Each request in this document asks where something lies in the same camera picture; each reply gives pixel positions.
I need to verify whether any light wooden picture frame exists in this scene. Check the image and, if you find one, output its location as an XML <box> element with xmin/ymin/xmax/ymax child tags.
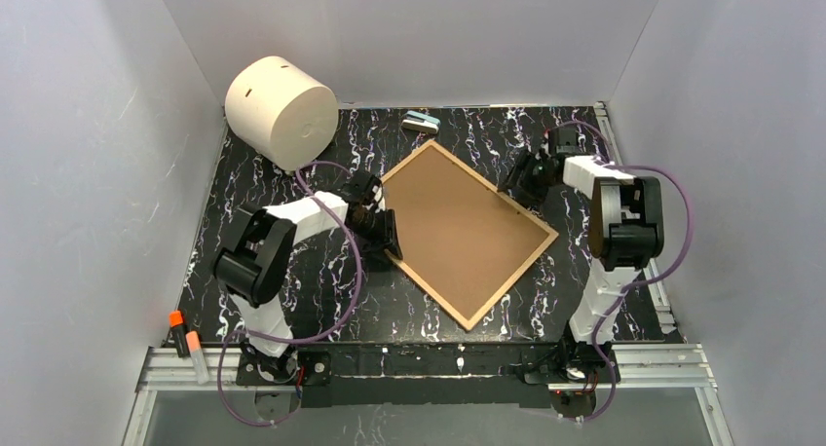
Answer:
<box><xmin>379</xmin><ymin>138</ymin><xmax>560</xmax><ymax>333</ymax></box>

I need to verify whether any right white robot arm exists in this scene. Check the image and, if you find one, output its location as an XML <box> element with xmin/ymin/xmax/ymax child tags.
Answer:
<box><xmin>498</xmin><ymin>128</ymin><xmax>664</xmax><ymax>346</ymax></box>

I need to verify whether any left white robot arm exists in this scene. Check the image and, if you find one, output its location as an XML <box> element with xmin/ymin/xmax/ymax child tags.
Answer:
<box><xmin>211</xmin><ymin>170</ymin><xmax>402</xmax><ymax>358</ymax></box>

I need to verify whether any teal white stapler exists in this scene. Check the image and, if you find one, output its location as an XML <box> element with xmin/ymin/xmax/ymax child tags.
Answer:
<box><xmin>400</xmin><ymin>110</ymin><xmax>441</xmax><ymax>134</ymax></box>

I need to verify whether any large white cylinder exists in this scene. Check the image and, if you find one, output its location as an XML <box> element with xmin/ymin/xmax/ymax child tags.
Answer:
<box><xmin>224</xmin><ymin>56</ymin><xmax>338</xmax><ymax>171</ymax></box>

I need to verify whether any peach cap glue stick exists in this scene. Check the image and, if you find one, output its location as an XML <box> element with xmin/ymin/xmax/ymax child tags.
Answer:
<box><xmin>185</xmin><ymin>331</ymin><xmax>209</xmax><ymax>385</ymax></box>

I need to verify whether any orange cap black marker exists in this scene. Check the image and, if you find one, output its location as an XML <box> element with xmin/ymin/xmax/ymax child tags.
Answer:
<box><xmin>169</xmin><ymin>310</ymin><xmax>190</xmax><ymax>358</ymax></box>

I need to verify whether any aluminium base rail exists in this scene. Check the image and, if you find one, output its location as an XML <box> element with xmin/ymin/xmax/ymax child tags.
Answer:
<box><xmin>125</xmin><ymin>343</ymin><xmax>732</xmax><ymax>445</ymax></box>

